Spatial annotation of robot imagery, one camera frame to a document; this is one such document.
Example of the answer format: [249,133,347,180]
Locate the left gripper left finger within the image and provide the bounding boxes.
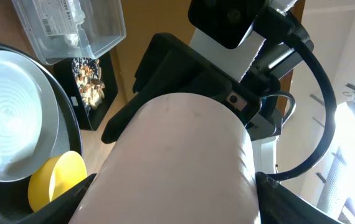
[17,174,96,224]

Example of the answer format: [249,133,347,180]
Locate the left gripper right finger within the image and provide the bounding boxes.
[255,172,340,224]

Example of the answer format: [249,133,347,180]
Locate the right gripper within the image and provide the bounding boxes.
[101,33,282,144]

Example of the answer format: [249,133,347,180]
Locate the yellow bowl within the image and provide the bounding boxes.
[27,151,87,212]

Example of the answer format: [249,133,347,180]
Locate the food scraps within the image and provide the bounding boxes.
[72,58,105,113]

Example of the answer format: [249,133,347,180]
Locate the pink cup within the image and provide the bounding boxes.
[70,93,261,224]

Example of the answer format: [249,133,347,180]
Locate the white napkin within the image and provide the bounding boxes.
[54,0,85,48]

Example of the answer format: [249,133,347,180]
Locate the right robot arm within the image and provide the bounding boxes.
[102,1,313,172]

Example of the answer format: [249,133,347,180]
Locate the black rectangular tray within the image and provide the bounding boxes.
[54,54,118,131]

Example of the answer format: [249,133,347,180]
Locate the round black tray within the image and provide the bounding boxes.
[0,39,83,224]

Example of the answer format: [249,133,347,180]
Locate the grey ceramic plate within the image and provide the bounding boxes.
[0,50,59,182]

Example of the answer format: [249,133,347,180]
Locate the clear plastic bin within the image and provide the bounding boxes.
[12,0,126,65]

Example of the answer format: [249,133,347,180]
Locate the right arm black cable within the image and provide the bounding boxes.
[258,18,338,182]

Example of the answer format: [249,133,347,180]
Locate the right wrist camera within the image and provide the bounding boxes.
[187,0,268,82]

